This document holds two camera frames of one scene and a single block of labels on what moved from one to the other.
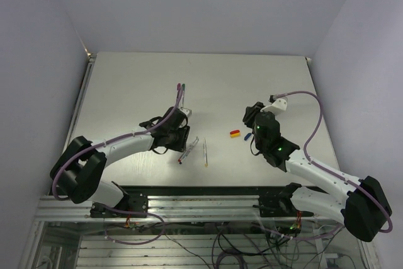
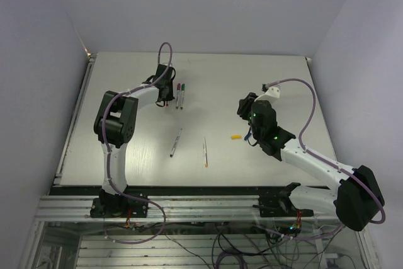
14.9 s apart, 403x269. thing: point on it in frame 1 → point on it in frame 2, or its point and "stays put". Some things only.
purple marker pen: (178, 94) stays put
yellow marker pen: (205, 154) stays put
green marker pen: (183, 87) stays put
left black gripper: (181, 145) → (171, 96)
